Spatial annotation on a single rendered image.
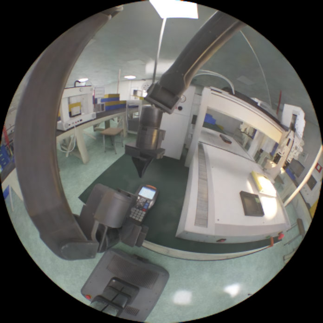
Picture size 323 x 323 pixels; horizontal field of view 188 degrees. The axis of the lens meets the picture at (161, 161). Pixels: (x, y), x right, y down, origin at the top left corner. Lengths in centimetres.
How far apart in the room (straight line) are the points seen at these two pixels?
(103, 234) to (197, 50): 33
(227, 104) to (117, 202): 55
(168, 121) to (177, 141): 14
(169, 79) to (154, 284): 102
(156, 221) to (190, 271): 92
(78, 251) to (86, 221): 5
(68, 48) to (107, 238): 26
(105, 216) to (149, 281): 76
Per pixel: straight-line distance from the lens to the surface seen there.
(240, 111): 57
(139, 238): 29
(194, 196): 34
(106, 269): 92
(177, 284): 120
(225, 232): 34
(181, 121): 58
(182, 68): 21
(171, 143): 63
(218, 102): 53
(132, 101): 262
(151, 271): 86
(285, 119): 84
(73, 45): 16
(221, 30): 21
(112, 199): 16
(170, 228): 38
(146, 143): 24
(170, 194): 45
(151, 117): 24
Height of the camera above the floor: 111
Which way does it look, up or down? 35 degrees down
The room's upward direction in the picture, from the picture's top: 9 degrees clockwise
